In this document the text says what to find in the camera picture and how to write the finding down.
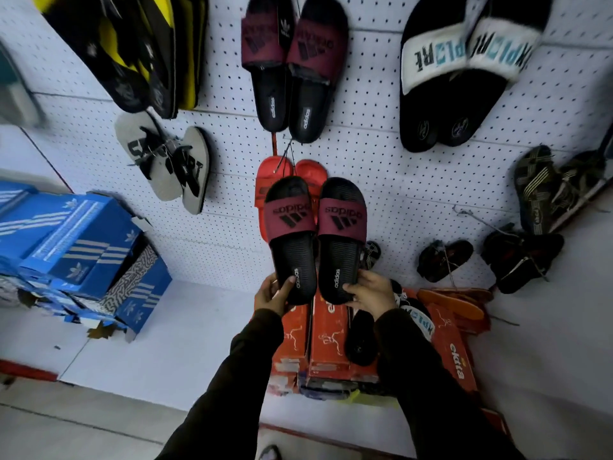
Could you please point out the person's right hand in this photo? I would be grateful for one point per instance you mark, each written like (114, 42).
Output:
(376, 294)

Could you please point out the person's left hand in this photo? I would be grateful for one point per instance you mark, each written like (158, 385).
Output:
(269, 299)

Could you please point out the person's right thumb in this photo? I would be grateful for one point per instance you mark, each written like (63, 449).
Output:
(353, 288)

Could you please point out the person's left thumb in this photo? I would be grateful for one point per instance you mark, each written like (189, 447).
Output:
(287, 290)

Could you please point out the person's left forearm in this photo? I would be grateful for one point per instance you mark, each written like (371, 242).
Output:
(230, 392)

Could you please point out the person's right forearm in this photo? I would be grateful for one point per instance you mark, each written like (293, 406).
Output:
(431, 392)

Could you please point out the small black sandal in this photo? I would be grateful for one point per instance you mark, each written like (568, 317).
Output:
(443, 261)
(371, 253)
(519, 261)

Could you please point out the orange shoe box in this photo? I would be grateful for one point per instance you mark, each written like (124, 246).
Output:
(292, 344)
(452, 349)
(333, 344)

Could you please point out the orange flip-flop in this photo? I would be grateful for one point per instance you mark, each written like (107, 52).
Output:
(455, 306)

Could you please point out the white pegboard panel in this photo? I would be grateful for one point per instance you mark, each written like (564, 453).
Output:
(373, 177)

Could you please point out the red slide sandal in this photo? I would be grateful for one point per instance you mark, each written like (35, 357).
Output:
(268, 174)
(311, 174)

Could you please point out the metal pegboard hook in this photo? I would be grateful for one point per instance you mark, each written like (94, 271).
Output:
(479, 220)

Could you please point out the blue patterned shoe box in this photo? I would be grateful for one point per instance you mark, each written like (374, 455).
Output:
(139, 287)

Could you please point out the grey black flip-flop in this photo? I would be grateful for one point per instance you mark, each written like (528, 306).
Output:
(194, 167)
(143, 174)

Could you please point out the person's shoe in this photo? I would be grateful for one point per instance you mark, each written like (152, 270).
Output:
(270, 453)

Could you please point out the blue striped shoe box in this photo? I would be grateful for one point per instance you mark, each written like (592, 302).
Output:
(14, 193)
(48, 225)
(100, 253)

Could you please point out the torn blue shoe box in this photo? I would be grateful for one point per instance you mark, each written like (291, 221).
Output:
(57, 301)

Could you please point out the black yellow flip-flop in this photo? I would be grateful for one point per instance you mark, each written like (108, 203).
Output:
(160, 57)
(100, 47)
(191, 47)

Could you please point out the grey teal footwear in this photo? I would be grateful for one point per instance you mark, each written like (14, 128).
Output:
(17, 95)

